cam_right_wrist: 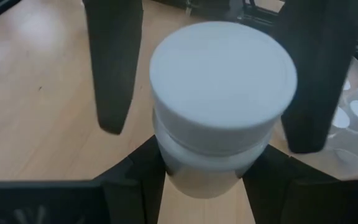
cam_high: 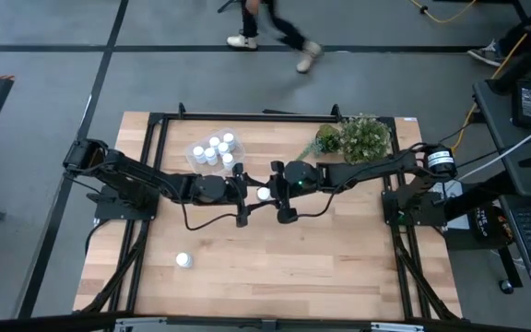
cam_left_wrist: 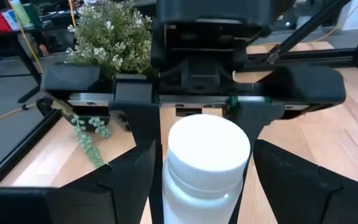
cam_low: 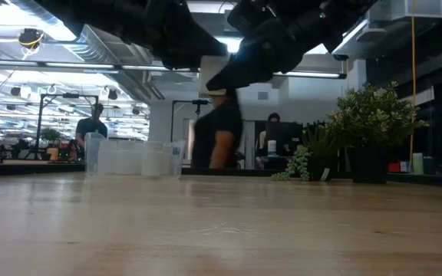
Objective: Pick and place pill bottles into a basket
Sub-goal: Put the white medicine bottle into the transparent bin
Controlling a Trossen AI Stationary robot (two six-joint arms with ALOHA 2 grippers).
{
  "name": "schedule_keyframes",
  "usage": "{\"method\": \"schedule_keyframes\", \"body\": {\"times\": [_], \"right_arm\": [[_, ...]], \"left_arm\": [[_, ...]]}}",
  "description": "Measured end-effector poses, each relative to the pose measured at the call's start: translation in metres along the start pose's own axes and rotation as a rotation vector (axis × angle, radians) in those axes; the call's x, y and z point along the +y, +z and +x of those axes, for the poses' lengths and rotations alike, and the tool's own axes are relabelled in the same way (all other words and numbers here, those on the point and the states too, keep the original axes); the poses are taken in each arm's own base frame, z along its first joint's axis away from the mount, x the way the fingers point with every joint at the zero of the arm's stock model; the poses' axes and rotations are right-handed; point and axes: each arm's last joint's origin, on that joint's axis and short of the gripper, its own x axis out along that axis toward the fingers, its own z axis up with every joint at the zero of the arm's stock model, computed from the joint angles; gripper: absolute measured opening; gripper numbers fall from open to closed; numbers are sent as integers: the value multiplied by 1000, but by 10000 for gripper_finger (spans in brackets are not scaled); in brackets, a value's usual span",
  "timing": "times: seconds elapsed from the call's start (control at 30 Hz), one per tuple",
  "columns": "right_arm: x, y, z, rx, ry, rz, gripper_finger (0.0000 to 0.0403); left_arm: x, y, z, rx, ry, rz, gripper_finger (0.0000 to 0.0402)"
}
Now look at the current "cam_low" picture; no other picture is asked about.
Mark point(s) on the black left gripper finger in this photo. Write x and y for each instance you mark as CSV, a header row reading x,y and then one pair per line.
x,y
202,36
194,57

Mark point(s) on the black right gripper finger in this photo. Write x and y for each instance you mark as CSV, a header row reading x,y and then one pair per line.
x,y
251,61
251,79

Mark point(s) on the clear plastic basket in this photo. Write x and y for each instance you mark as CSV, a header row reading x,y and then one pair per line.
x,y
90,153

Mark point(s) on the person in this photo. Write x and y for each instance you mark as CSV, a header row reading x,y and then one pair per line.
x,y
217,126
273,117
90,128

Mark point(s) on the dark computer monitor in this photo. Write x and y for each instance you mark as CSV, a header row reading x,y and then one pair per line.
x,y
288,138

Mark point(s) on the white plastic tub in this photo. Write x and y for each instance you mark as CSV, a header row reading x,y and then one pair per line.
x,y
271,148

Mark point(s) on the long ceiling light bar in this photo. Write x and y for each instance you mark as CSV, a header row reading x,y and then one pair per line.
x,y
90,65

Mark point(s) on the small trailing succulent pot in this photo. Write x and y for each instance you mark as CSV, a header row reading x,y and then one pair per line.
x,y
297,165

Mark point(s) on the bushy flowering potted plant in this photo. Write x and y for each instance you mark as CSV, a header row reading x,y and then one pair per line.
x,y
374,115

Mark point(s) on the distant green office plant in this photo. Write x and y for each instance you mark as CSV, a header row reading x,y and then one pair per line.
x,y
50,135

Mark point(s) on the small red box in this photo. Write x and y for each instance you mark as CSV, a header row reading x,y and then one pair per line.
x,y
394,167

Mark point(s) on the pale green cup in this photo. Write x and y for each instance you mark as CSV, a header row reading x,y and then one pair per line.
x,y
417,163

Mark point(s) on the black camera rig frame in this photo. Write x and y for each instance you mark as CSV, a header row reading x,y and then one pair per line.
x,y
200,102
40,126

